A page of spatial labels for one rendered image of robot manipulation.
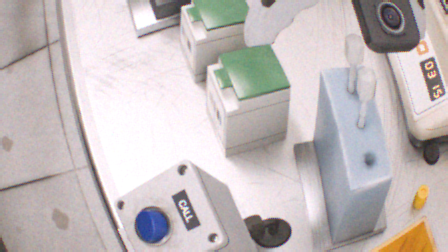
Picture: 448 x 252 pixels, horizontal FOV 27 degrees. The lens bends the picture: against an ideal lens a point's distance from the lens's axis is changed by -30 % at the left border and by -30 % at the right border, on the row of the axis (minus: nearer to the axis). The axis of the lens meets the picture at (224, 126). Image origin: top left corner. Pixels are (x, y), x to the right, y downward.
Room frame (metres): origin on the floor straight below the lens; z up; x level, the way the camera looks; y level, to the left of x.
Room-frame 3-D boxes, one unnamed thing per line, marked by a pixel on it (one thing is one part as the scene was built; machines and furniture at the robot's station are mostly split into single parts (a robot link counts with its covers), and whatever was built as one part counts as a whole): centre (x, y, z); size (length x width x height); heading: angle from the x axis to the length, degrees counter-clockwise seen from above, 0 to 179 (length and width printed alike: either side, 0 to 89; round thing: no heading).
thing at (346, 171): (0.44, -0.09, 0.92); 0.10 x 0.07 x 0.10; 13
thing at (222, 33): (0.56, 0.01, 0.91); 0.05 x 0.04 x 0.07; 111
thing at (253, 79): (0.50, -0.02, 0.91); 0.05 x 0.04 x 0.07; 111
